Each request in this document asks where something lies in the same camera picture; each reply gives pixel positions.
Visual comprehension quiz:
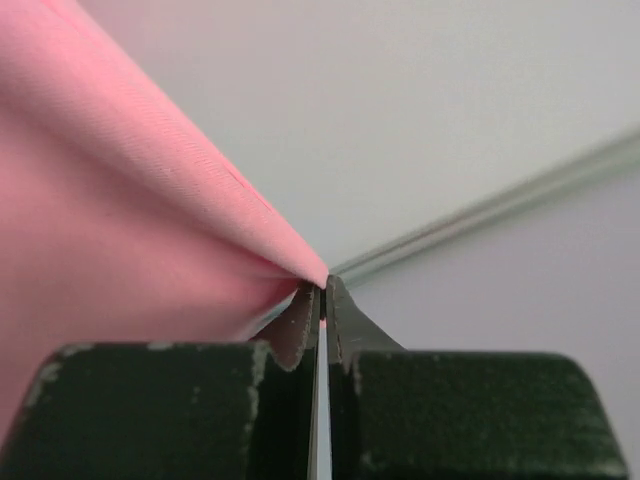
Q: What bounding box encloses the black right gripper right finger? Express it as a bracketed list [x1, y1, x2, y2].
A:
[325, 276, 630, 479]

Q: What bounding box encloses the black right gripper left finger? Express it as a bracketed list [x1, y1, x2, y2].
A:
[1, 284, 321, 479]

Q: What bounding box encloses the pink t shirt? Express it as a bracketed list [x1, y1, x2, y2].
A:
[1, 1, 328, 428]

